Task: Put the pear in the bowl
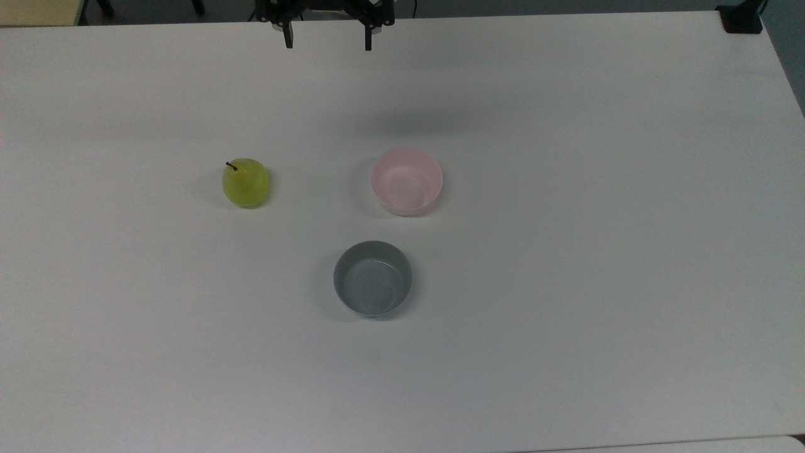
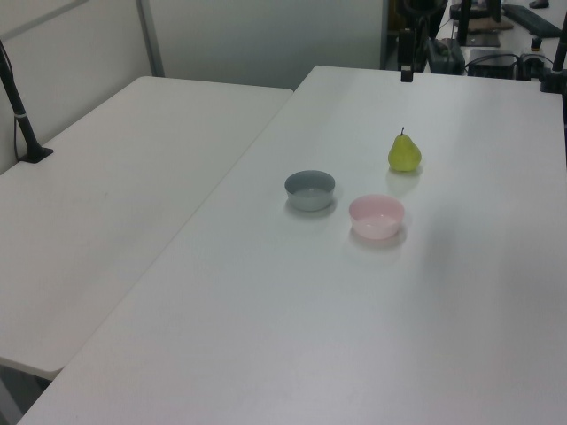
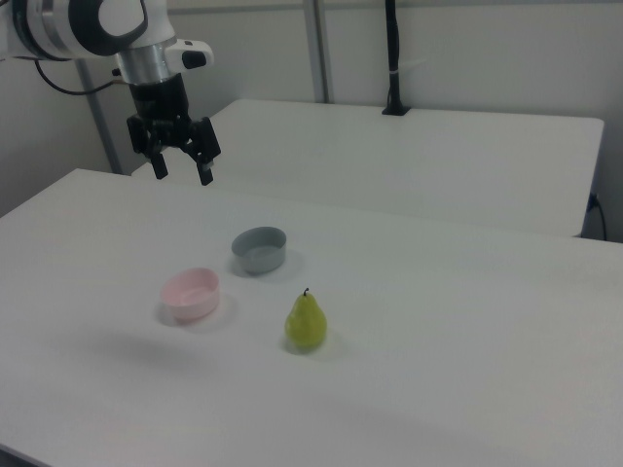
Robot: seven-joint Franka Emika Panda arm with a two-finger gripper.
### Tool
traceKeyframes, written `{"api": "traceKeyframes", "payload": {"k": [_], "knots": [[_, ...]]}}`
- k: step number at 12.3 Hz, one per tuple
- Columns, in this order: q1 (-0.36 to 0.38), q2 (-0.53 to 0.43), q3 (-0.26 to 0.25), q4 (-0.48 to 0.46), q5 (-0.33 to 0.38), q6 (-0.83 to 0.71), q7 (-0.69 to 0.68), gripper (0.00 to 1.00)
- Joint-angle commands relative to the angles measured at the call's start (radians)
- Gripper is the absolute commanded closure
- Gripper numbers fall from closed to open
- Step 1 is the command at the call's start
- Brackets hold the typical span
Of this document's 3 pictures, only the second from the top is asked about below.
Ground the black clamped camera pole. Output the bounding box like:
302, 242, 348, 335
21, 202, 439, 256
539, 35, 567, 95

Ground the pink plastic bowl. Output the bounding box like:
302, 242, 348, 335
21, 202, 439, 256
348, 193, 406, 241

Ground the black camera pole with base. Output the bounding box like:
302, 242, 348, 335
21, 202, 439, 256
0, 39, 55, 164

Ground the black controller box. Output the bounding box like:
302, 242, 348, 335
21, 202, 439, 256
463, 51, 520, 80

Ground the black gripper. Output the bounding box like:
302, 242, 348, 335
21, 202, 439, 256
398, 27, 416, 84

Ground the green pear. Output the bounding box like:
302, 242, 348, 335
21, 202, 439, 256
388, 127, 423, 174

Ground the black keyboard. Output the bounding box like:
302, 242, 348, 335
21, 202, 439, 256
503, 4, 564, 37

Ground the black monitor stand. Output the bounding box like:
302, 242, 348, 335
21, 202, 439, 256
457, 0, 502, 49

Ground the grey plastic bowl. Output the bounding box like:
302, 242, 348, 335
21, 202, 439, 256
283, 169, 337, 213

